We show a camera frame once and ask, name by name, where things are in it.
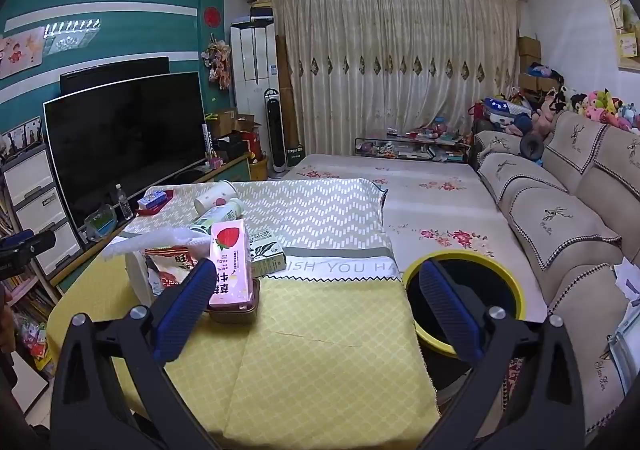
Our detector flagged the flat red box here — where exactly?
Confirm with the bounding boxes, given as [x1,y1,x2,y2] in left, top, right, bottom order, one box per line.
[136,189,175,217]

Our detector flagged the pile of plush toys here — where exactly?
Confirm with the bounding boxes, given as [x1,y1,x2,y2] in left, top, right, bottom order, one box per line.
[530,86,640,136]

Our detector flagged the green and white bottle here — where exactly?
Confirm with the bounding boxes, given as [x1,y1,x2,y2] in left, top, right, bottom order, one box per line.
[189,198,245,236]

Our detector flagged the yellow and grey tablecloth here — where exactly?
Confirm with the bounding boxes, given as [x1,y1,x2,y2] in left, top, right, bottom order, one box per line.
[47,178,443,450]

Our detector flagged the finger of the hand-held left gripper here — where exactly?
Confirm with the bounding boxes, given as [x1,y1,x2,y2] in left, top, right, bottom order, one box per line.
[17,229,57,256]

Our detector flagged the patterned red rug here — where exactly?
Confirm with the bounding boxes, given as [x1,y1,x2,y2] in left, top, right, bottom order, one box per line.
[506,355,527,392]

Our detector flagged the cream patterned curtain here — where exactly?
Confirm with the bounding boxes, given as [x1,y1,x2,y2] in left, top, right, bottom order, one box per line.
[271,0,522,167]

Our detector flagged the row of books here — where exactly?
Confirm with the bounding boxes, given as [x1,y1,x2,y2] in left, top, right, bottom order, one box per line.
[0,275,57,383]

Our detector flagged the black bin with yellow rim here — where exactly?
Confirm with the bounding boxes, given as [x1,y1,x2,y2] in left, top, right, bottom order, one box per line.
[402,252,526,356]

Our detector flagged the white paper cup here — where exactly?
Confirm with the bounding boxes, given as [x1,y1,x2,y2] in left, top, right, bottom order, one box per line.
[194,180,237,214]

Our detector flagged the open cardboard boxes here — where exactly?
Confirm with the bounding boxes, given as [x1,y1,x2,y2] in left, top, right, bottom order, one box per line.
[206,106,262,141]

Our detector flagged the pink strawberry milk carton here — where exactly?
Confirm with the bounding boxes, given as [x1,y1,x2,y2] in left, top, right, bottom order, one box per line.
[209,219,252,308]

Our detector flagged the brown plastic tray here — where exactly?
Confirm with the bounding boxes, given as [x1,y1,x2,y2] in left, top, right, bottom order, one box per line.
[204,278,262,326]

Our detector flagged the white plastic drawer cabinet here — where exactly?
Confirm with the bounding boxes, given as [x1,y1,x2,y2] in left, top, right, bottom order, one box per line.
[0,144,83,281]

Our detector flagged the blue and white box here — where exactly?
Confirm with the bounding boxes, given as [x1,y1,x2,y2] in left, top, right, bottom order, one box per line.
[137,191,167,211]

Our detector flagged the glass coffee table with clutter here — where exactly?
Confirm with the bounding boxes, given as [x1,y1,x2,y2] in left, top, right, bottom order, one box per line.
[354,129,472,164]

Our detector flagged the white cylindrical container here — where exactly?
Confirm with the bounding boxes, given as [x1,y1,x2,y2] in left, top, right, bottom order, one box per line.
[124,250,157,307]

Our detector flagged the floral bed mat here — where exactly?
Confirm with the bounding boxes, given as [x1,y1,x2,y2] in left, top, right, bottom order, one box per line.
[280,152,551,326]

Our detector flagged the beige sofa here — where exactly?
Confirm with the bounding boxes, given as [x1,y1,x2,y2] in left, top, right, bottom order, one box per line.
[472,109,640,436]

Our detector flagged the black and white tower fan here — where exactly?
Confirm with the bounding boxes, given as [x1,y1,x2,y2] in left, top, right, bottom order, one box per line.
[263,88,284,179]

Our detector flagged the clear water bottle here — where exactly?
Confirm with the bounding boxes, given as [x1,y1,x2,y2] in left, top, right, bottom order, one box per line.
[116,184,135,220]

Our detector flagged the wall photos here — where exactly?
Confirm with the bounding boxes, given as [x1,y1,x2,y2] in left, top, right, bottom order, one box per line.
[0,116,44,157]

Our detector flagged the hanging flower garland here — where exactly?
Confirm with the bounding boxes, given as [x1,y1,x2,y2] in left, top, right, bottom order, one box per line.
[201,34,234,92]

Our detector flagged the red snack bag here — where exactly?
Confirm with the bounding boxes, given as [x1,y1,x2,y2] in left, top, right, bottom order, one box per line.
[144,246,203,296]

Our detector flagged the large curved television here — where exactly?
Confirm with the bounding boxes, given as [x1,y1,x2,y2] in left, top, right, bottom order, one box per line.
[42,71,207,232]

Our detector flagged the dark round cushion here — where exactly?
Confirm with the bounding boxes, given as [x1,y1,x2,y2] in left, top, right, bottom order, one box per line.
[519,134,545,163]

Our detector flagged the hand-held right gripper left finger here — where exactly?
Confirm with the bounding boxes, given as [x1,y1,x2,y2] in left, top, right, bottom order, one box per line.
[50,257,221,450]

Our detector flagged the stack of cardboard boxes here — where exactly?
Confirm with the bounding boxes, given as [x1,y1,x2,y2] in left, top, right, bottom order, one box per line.
[517,35,543,92]

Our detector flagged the crystal wall decoration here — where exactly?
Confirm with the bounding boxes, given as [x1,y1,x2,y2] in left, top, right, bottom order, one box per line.
[43,19,102,54]

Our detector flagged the white box with black floral print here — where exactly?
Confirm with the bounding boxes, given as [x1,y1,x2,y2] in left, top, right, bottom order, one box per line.
[248,227,287,279]

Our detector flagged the pink wall poster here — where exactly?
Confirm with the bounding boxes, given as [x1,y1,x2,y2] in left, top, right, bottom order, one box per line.
[0,26,47,79]

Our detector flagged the blue star print bag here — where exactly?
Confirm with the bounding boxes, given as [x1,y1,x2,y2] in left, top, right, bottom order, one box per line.
[481,98,517,119]

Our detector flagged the white plastic bag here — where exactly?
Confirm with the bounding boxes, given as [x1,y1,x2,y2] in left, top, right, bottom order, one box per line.
[611,257,640,303]

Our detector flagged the framed wall picture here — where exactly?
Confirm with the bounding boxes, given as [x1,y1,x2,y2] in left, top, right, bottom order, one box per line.
[599,0,640,72]

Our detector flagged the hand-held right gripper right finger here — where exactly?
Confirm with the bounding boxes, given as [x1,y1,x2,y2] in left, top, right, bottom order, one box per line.
[419,260,586,450]

